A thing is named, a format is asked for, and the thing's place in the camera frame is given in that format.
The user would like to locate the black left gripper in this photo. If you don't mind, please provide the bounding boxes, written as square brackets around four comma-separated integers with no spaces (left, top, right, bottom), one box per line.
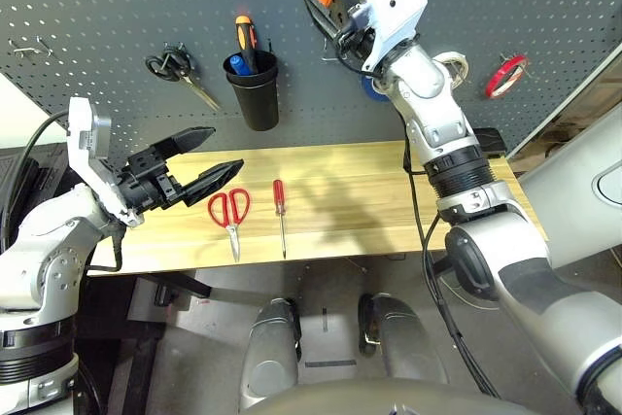
[116,125,245,215]

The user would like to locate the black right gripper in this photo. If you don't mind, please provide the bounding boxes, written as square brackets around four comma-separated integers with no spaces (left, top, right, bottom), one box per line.
[300,0,379,67]

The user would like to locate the red-handled scissors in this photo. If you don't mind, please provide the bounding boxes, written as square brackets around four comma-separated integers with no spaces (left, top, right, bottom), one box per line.
[207,188,253,263]

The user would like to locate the red-handled screwdriver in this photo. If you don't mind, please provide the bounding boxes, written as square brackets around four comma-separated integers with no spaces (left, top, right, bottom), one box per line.
[272,179,288,260]

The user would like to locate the red tape roll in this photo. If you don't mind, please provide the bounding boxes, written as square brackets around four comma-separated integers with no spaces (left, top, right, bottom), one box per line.
[484,53,530,100]

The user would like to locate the black plastic cup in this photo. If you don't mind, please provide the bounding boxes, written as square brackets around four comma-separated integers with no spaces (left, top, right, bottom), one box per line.
[223,49,281,133]

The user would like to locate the orange and black screwdriver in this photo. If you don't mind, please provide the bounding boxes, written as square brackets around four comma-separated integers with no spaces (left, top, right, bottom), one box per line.
[234,15,259,74]

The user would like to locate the blue marker pen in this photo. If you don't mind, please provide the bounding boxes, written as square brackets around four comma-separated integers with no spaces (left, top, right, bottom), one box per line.
[227,54,252,76]

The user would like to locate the blue tape roll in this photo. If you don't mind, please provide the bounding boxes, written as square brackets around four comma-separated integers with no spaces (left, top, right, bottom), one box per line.
[360,75,393,104]

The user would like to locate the white tape roll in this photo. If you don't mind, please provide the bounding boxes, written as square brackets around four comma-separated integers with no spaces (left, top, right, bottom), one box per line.
[434,51,471,90]

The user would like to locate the black side cabinet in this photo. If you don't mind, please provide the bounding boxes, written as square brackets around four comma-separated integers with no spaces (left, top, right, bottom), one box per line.
[0,142,79,251]

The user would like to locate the silver left robot leg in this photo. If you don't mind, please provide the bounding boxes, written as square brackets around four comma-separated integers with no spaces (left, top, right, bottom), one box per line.
[238,296,302,411]

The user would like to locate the silver robot leg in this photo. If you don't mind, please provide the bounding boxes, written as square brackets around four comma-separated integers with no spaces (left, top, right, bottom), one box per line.
[358,292,451,385]
[238,296,302,411]

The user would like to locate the black tool case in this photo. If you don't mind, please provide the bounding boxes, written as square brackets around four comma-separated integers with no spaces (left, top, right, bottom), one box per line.
[473,126,506,159]

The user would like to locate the silver right robot leg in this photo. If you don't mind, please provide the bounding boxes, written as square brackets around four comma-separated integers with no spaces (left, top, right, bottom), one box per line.
[358,292,451,385]

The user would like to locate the grey robot torso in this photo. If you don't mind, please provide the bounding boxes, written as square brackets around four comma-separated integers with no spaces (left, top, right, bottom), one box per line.
[242,378,579,415]

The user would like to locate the black-handled scissors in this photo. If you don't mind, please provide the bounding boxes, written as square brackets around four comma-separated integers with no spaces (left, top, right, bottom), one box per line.
[144,42,223,113]

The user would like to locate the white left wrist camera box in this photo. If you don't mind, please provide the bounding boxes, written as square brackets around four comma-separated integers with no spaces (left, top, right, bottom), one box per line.
[66,96,145,228]

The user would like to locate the black table leg bracket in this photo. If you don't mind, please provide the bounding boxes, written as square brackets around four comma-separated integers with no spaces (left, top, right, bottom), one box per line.
[133,271,213,309]

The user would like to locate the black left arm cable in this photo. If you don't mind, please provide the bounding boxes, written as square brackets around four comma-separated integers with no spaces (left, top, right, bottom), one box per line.
[0,111,125,273]

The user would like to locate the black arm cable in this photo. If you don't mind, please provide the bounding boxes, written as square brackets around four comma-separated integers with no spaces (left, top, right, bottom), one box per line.
[0,111,125,273]
[402,142,501,399]

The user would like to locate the white pegboard frame post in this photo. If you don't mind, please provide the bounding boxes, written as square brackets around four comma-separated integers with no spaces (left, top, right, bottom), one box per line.
[507,43,622,158]

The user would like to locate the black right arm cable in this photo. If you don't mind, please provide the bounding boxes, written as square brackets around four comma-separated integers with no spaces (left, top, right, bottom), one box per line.
[402,142,501,399]

